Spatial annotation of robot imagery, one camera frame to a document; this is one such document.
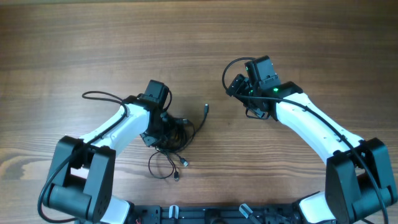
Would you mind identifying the black cable bundle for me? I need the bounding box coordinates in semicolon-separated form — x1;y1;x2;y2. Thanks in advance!
147;103;210;182

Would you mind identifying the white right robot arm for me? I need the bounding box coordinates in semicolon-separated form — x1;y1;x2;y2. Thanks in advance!
224;56;397;223

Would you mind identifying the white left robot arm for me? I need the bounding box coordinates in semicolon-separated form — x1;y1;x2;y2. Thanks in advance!
37;80;172;223

